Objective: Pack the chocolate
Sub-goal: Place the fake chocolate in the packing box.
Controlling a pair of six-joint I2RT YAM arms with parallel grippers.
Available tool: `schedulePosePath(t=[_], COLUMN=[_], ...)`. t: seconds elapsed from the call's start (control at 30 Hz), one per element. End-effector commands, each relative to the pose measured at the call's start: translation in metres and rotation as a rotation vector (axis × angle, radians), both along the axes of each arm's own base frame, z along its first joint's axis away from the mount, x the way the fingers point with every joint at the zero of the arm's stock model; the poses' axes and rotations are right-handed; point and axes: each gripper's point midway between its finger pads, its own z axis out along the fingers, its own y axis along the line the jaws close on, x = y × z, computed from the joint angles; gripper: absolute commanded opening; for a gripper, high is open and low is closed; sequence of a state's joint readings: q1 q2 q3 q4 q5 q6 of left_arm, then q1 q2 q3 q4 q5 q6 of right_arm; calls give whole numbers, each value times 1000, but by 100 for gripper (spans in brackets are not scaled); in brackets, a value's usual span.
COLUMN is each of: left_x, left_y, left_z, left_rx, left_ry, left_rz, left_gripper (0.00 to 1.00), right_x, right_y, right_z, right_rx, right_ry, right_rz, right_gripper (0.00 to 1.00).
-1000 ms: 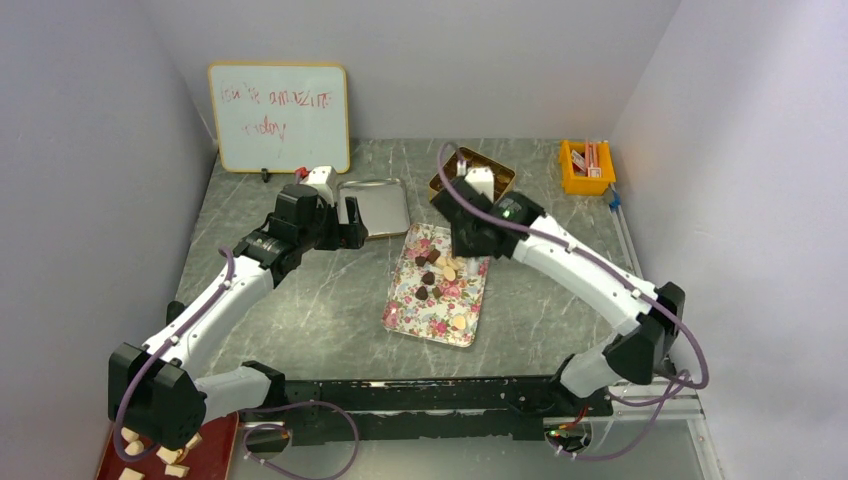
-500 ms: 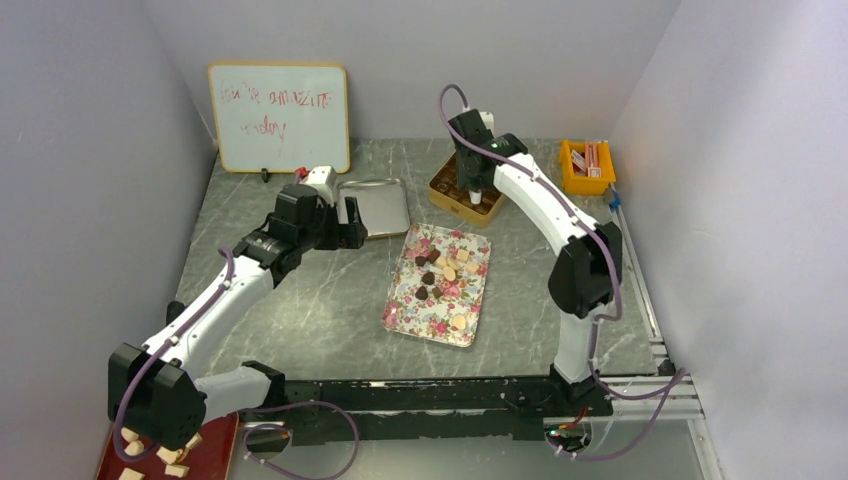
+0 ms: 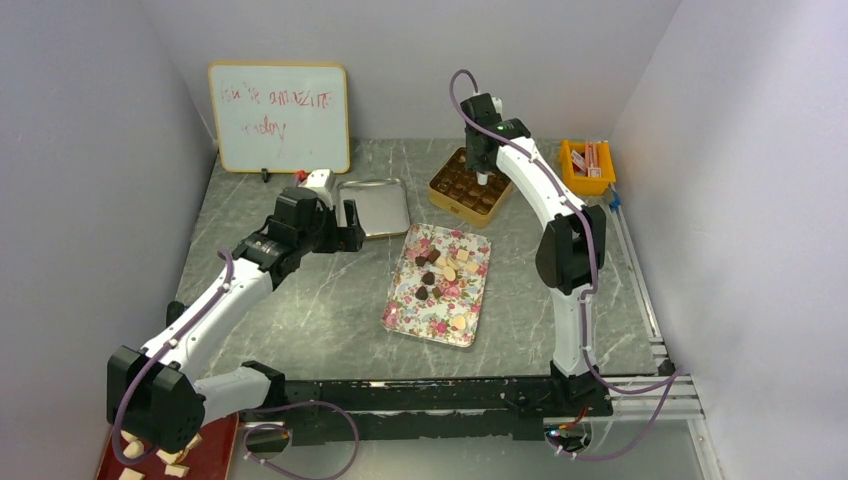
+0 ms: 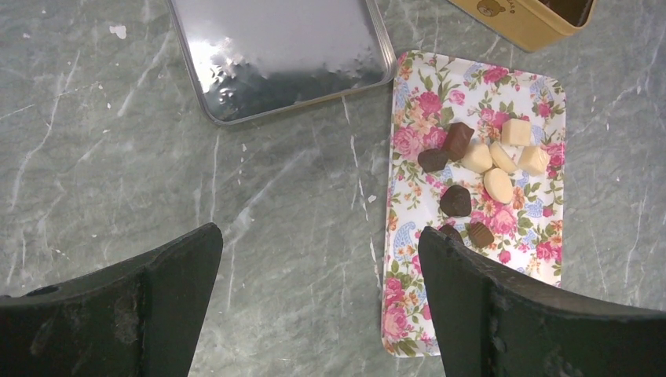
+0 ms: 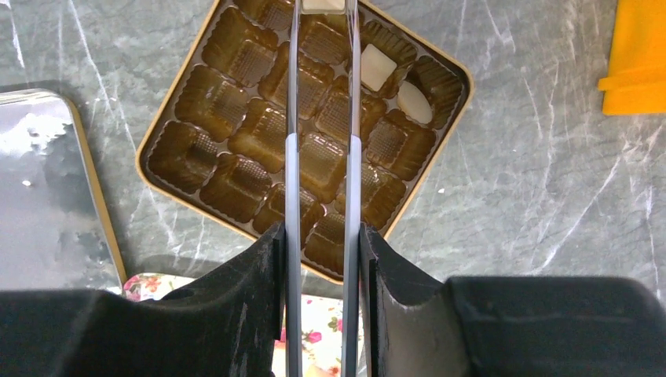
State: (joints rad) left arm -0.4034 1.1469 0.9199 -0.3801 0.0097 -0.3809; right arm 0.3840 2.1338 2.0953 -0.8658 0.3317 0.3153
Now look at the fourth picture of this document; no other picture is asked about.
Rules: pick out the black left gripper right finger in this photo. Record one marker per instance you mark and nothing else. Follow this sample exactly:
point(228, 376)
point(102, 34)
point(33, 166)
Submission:
point(491, 320)

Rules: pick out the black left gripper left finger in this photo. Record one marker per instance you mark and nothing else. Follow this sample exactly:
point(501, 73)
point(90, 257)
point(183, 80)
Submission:
point(138, 317)

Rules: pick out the small brown chocolate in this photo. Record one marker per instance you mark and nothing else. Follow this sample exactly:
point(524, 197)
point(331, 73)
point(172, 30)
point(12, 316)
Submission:
point(480, 235)

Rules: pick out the dark chocolate lower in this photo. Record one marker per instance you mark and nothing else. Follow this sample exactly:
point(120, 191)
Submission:
point(451, 232)

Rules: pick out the dark round chocolate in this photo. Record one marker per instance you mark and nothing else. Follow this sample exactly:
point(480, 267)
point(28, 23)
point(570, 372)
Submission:
point(456, 202)

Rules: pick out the white oval chocolate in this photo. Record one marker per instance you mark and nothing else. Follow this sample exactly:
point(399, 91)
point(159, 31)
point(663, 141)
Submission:
point(498, 185)

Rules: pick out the white round chocolate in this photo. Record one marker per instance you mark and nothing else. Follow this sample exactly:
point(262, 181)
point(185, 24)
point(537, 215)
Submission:
point(477, 158)

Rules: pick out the white tilted chocolate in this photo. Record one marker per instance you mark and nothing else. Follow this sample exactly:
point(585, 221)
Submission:
point(501, 158)

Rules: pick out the white cube chocolate right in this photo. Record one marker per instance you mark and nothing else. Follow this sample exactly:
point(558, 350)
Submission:
point(534, 160)

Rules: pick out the dark heart chocolate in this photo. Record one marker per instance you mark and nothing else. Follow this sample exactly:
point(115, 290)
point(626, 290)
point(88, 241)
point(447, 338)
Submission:
point(432, 160)

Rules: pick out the dark rectangular chocolate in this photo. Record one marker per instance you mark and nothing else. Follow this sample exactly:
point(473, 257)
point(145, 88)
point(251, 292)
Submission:
point(457, 141)

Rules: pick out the white square chocolate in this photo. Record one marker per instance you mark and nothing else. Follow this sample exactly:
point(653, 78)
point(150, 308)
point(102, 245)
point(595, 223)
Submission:
point(516, 132)

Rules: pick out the gold chocolate tin box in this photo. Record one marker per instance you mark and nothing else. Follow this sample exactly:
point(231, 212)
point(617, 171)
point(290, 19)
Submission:
point(530, 24)

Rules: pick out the floral rectangular tray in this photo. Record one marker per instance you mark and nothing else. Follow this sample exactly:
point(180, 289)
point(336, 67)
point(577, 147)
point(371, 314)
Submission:
point(430, 92)

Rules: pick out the silver tin lid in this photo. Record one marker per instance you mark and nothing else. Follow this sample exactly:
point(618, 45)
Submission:
point(247, 59)

